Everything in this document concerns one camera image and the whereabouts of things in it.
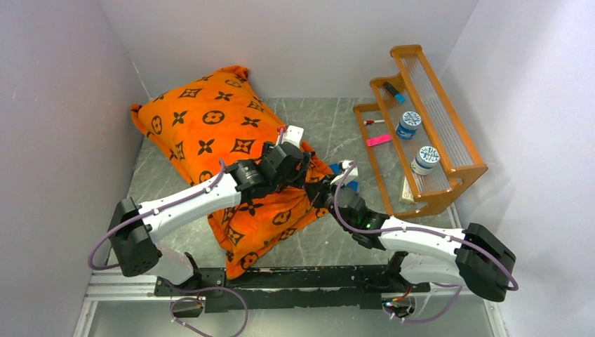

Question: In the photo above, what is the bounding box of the orange wooden rack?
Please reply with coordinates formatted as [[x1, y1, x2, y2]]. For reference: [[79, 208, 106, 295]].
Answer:
[[354, 45, 488, 219]]

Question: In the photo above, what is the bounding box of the orange patterned pillowcase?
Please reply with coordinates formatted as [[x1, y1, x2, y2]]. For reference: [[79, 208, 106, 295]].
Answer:
[[131, 65, 326, 279]]

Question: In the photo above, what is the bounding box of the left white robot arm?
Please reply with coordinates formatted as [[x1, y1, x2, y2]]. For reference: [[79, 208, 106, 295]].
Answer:
[[107, 142, 312, 295]]

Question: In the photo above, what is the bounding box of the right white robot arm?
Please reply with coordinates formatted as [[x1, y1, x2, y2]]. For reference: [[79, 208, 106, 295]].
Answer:
[[306, 183, 519, 303]]

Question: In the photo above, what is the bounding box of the blue block near pillow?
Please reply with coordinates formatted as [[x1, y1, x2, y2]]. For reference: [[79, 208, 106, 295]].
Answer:
[[328, 163, 342, 175]]

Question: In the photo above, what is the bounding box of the blue block front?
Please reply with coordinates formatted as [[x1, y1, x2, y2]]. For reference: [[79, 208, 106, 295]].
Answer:
[[345, 180, 359, 192]]

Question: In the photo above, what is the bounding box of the white box under rack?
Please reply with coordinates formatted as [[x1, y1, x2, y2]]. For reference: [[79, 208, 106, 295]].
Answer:
[[399, 177, 415, 205]]

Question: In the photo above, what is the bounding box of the red white pen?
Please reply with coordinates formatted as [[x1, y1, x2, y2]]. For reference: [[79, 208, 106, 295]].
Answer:
[[364, 119, 385, 125]]

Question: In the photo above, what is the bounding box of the blue white round jar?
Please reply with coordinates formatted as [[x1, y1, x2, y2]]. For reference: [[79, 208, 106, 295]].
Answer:
[[396, 111, 422, 140]]

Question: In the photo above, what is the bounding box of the black marker blue cap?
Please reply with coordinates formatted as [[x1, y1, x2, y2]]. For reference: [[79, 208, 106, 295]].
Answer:
[[382, 82, 406, 104]]

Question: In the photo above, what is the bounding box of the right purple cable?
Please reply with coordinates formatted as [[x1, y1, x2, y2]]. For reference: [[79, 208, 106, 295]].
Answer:
[[332, 161, 519, 325]]

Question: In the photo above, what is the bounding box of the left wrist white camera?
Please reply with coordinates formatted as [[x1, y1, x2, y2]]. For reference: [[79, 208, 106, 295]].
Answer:
[[279, 126, 304, 148]]

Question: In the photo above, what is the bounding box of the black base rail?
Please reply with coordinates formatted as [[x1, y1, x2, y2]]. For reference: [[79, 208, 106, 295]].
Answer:
[[154, 265, 431, 313]]

